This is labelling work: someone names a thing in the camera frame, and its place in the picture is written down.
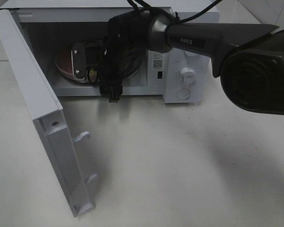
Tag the white bread sandwich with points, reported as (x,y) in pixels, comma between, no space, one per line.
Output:
(92,50)

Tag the upper white power knob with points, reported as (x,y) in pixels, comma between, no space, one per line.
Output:
(190,54)

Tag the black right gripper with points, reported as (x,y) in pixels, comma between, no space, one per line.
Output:
(110,74)

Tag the round white door button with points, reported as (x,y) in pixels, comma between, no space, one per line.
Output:
(183,94)

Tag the white warning label sticker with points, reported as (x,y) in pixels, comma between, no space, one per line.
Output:
(158,60)

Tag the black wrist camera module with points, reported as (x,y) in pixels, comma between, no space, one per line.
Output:
(78,60)

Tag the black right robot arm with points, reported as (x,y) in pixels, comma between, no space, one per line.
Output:
(247,58)

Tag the glass microwave turntable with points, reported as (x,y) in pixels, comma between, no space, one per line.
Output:
(133,62)

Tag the white microwave oven body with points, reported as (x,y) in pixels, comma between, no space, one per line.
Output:
(51,26)

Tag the white microwave door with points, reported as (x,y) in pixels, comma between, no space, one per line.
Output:
(47,114)

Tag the white timer knob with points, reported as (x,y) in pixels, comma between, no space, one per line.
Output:
(187,75)

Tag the pink plate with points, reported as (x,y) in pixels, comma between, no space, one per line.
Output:
(64,65)

